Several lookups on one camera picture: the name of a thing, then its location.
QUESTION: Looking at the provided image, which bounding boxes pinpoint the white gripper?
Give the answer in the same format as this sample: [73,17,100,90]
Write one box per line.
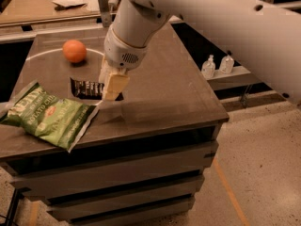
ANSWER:
[98,26,147,101]

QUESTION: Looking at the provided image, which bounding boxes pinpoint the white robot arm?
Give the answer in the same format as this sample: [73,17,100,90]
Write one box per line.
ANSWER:
[100,0,301,105]

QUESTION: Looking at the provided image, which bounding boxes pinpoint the white paper sheets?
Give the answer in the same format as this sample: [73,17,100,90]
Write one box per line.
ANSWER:
[53,0,100,11]

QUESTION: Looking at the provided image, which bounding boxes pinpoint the clear sanitizer bottle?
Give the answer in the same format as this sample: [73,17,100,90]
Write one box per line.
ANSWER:
[201,55,215,79]
[219,56,234,74]

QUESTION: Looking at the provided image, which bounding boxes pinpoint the right clear sanitizer bottle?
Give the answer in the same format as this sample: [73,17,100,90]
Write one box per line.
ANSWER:
[219,56,234,74]

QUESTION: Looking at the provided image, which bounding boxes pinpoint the black rxbar chocolate bar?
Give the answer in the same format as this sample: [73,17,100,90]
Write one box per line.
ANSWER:
[71,79,103,100]

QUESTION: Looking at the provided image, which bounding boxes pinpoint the green jalapeno chip bag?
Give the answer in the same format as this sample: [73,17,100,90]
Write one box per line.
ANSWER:
[0,81,99,152]

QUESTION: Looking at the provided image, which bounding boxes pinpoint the left clear sanitizer bottle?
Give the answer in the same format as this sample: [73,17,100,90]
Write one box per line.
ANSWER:
[201,55,215,79]

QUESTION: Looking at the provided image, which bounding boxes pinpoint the wooden background desk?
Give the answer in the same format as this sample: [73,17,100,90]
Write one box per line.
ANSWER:
[0,0,119,31]

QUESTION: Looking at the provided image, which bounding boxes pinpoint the grey metal rail shelf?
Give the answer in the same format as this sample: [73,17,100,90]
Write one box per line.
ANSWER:
[205,64,264,91]

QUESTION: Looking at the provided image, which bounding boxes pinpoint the grey metal bracket post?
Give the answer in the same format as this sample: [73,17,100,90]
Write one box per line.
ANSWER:
[98,0,112,27]

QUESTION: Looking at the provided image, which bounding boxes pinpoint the grey drawer cabinet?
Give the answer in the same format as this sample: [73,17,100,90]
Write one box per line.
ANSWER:
[0,25,229,226]

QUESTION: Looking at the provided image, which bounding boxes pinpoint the orange fruit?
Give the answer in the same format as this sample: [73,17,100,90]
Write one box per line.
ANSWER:
[62,40,87,63]

